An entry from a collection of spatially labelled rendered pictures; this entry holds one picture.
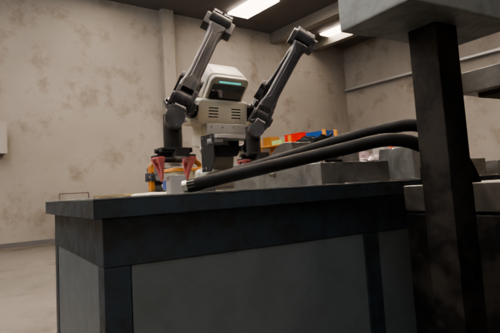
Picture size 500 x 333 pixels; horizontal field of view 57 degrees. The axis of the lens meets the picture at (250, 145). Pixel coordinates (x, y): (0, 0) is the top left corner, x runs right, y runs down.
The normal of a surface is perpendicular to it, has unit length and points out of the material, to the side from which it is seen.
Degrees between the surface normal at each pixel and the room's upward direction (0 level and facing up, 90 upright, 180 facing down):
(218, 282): 90
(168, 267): 90
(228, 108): 98
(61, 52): 90
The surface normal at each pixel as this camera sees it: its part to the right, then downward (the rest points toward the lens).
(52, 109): 0.61, -0.11
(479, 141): -0.79, -0.01
